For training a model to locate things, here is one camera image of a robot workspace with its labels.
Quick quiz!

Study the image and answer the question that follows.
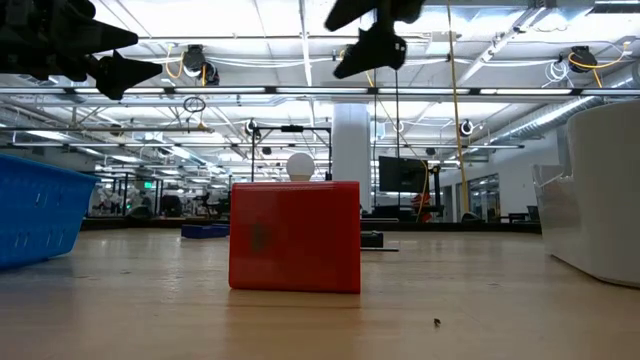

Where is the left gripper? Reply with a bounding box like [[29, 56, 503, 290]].
[[0, 0, 165, 101]]

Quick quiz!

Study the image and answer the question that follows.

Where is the red plug charger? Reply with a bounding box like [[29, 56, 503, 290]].
[[228, 180, 362, 295]]

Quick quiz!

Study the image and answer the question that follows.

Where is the light grey plastic bin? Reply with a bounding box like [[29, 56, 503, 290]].
[[530, 98, 640, 290]]

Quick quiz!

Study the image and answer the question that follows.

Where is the white square column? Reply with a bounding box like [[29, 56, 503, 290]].
[[332, 102, 372, 214]]

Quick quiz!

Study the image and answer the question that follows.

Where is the black screen on stand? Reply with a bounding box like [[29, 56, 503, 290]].
[[378, 155, 431, 194]]

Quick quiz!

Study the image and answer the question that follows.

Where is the white bulb brass lamp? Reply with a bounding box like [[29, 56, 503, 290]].
[[285, 152, 316, 183]]

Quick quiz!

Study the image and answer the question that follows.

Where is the orange red object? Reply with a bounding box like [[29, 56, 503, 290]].
[[410, 193, 432, 224]]

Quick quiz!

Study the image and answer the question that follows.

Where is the blue plastic basket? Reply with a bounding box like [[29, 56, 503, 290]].
[[0, 152, 100, 272]]

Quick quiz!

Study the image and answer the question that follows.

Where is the long ceiling light rail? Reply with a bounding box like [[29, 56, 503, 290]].
[[0, 85, 640, 97]]

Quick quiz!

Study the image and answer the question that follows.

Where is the black cable ring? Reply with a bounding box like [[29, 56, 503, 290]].
[[182, 95, 207, 114]]

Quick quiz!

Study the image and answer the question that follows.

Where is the yellow hanging cable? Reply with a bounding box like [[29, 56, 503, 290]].
[[446, 0, 471, 216]]

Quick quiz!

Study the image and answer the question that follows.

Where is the black aluminium table frame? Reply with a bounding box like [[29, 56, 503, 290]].
[[82, 215, 542, 234]]

